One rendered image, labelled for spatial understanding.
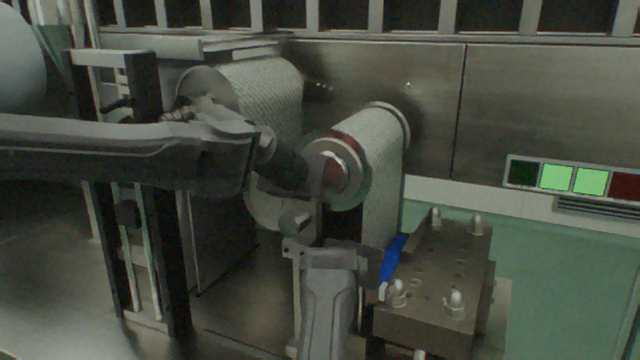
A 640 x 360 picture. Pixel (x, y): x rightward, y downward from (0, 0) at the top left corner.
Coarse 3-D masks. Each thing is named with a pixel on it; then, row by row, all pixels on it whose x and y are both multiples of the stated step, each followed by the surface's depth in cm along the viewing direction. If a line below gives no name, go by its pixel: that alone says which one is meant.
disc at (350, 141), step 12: (312, 132) 72; (324, 132) 71; (336, 132) 70; (300, 144) 74; (348, 144) 70; (360, 144) 69; (360, 156) 70; (360, 192) 72; (324, 204) 76; (336, 204) 75; (348, 204) 74
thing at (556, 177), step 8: (544, 168) 89; (552, 168) 88; (560, 168) 87; (568, 168) 87; (544, 176) 89; (552, 176) 89; (560, 176) 88; (568, 176) 87; (544, 184) 90; (552, 184) 89; (560, 184) 88; (568, 184) 88
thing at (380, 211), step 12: (396, 168) 89; (396, 180) 90; (384, 192) 83; (396, 192) 92; (372, 204) 76; (384, 204) 84; (396, 204) 94; (372, 216) 78; (384, 216) 86; (396, 216) 96; (372, 228) 79; (384, 228) 87; (372, 240) 80; (384, 240) 89; (360, 288) 79
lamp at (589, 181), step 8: (576, 176) 87; (584, 176) 86; (592, 176) 86; (600, 176) 85; (576, 184) 87; (584, 184) 87; (592, 184) 86; (600, 184) 85; (584, 192) 87; (592, 192) 86; (600, 192) 86
